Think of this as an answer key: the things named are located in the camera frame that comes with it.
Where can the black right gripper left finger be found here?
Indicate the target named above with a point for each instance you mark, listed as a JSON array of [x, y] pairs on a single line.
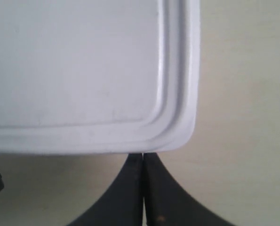
[[122, 202]]

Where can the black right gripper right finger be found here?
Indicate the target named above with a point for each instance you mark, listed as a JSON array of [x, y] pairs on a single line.
[[167, 203]]

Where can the white lidded plastic container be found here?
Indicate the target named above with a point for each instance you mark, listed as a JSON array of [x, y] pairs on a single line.
[[98, 76]]

